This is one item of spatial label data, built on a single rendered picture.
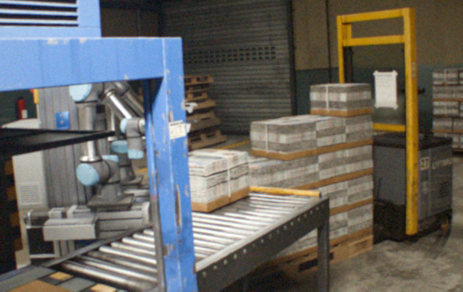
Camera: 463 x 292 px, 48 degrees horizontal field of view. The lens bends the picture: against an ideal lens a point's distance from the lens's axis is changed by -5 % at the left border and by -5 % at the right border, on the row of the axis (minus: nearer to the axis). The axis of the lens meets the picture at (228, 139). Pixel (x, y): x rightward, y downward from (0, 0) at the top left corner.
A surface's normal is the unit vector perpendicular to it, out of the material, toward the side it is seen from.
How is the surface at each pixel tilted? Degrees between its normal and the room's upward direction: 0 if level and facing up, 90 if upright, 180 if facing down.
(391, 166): 90
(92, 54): 90
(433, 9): 90
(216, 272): 90
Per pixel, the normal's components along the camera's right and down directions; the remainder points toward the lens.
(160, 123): -0.55, 0.15
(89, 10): 0.83, 0.04
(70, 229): 0.05, 0.13
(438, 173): 0.58, 0.08
